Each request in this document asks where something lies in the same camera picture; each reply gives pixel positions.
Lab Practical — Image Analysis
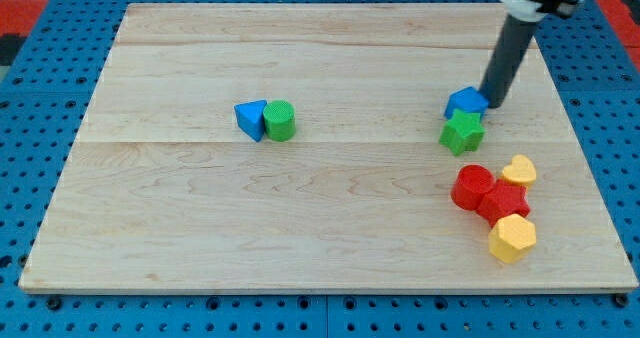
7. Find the green star block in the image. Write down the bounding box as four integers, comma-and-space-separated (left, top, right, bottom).
439, 109, 485, 156

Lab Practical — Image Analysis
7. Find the blue cube block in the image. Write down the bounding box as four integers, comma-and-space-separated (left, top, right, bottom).
443, 86, 489, 119

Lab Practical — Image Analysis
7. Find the red star block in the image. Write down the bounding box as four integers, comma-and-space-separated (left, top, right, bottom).
476, 179, 531, 227

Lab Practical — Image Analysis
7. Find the green cylinder block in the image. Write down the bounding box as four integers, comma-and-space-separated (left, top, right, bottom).
263, 100, 296, 142

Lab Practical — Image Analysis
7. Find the blue triangle block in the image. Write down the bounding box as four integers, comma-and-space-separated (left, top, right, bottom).
234, 100, 267, 142

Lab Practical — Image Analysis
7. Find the wooden board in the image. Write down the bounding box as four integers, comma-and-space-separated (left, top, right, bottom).
19, 3, 637, 295

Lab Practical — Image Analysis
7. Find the red cylinder block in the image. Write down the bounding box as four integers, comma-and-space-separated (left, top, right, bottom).
450, 165, 495, 211

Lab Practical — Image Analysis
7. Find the yellow heart block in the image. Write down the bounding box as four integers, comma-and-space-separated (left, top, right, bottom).
500, 154, 537, 188

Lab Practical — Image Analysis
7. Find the yellow hexagon block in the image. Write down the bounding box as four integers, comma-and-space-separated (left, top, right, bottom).
488, 214, 537, 264

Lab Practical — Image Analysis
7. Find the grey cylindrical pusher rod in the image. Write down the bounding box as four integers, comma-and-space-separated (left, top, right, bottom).
479, 14, 538, 109

